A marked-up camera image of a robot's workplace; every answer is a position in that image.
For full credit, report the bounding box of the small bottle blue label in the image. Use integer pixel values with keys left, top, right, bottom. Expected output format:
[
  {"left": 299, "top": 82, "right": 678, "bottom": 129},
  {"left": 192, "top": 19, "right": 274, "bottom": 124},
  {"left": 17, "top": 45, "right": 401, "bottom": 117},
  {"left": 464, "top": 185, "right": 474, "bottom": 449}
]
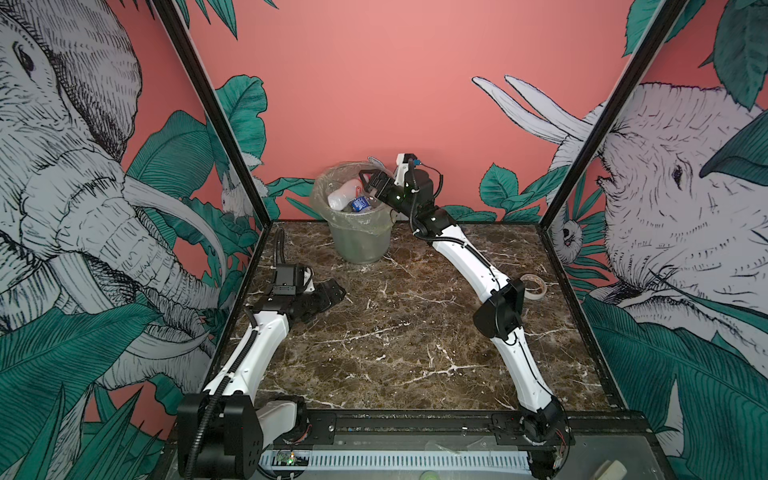
[{"left": 348, "top": 196, "right": 373, "bottom": 213}]

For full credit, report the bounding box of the clear bottle red cap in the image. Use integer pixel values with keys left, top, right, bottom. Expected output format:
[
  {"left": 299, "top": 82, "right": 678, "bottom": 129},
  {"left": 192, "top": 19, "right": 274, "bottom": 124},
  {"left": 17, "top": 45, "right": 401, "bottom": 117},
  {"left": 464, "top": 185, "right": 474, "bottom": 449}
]
[{"left": 327, "top": 179, "right": 363, "bottom": 211}]

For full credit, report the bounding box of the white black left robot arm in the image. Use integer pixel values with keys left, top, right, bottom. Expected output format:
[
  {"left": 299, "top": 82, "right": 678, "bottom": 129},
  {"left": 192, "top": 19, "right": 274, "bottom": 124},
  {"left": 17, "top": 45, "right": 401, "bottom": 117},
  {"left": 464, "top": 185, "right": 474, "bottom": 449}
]
[{"left": 177, "top": 279, "right": 346, "bottom": 479}]

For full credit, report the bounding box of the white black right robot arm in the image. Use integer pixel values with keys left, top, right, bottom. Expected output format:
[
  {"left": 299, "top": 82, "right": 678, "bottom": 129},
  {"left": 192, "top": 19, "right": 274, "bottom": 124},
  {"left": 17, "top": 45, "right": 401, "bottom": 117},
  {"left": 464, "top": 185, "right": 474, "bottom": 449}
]
[{"left": 359, "top": 169, "right": 567, "bottom": 445}]

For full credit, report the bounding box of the clear plastic bin liner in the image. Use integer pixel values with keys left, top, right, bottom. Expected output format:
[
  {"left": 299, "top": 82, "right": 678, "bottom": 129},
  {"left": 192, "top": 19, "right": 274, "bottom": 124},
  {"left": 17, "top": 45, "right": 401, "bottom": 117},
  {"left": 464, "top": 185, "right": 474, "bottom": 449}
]
[{"left": 310, "top": 161, "right": 395, "bottom": 235}]

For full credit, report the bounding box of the small circuit board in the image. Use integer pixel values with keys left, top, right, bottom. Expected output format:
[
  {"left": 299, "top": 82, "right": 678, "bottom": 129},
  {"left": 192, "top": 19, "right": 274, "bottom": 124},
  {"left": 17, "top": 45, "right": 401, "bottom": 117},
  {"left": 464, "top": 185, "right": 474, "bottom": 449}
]
[{"left": 272, "top": 450, "right": 310, "bottom": 469}]

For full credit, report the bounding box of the roll of clear tape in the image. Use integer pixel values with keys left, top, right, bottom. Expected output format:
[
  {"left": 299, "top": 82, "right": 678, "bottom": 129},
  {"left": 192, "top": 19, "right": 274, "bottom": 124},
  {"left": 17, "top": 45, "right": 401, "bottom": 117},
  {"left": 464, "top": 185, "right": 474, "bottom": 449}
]
[{"left": 520, "top": 274, "right": 548, "bottom": 301}]

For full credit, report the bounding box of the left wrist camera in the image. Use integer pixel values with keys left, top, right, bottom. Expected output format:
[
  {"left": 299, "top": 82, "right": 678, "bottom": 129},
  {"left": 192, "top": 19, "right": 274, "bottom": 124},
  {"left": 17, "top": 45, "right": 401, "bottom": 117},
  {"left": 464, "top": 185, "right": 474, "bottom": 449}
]
[{"left": 271, "top": 264, "right": 313, "bottom": 296}]

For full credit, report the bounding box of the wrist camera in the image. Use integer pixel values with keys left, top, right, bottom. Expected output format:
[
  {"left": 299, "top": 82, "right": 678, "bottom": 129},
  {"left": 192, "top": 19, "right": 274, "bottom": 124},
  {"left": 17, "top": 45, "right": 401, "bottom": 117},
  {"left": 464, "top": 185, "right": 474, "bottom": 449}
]
[
  {"left": 271, "top": 264, "right": 313, "bottom": 296},
  {"left": 394, "top": 153, "right": 419, "bottom": 187}
]

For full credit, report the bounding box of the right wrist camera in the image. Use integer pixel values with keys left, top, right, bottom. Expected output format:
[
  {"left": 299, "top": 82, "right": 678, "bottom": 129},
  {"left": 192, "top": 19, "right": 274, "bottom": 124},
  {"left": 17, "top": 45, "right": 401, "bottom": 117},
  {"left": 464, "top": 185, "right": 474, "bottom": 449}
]
[{"left": 394, "top": 153, "right": 419, "bottom": 187}]

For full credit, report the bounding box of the white slotted cable duct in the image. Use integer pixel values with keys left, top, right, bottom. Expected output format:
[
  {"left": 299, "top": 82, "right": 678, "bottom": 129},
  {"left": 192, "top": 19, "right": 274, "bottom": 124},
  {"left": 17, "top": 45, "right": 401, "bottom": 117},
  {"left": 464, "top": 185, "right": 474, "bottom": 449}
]
[{"left": 259, "top": 450, "right": 531, "bottom": 475}]

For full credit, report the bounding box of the black left corner post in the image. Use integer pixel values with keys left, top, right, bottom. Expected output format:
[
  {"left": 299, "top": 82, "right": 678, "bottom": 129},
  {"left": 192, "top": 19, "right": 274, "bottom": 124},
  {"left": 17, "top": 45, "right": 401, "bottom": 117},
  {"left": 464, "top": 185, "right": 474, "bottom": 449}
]
[{"left": 149, "top": 0, "right": 272, "bottom": 229}]

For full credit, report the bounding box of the black corner post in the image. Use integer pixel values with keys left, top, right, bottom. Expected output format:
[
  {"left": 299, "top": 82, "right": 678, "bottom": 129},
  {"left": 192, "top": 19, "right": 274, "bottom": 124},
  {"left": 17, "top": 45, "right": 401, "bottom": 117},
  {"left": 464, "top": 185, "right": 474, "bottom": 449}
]
[
  {"left": 149, "top": 0, "right": 272, "bottom": 229},
  {"left": 539, "top": 0, "right": 688, "bottom": 230}
]

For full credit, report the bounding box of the black front rail frame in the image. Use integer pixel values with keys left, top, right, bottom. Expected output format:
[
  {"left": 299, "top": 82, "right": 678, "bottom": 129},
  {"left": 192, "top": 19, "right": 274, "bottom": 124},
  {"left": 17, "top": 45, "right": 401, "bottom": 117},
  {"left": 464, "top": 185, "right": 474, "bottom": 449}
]
[{"left": 275, "top": 409, "right": 652, "bottom": 449}]

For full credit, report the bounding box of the black right corner post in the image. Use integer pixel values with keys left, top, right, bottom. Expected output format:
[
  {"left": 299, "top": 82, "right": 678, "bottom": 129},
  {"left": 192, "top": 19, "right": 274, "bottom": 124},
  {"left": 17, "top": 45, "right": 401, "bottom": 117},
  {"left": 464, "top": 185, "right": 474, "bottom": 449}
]
[{"left": 539, "top": 0, "right": 688, "bottom": 230}]

